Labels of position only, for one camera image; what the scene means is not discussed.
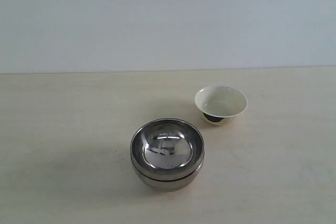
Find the white ceramic bowl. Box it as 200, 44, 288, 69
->
194, 85, 248, 126

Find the ribbed steel bowl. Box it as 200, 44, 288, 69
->
130, 118, 205, 181

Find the smooth steel bowl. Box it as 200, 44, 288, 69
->
132, 155, 205, 193

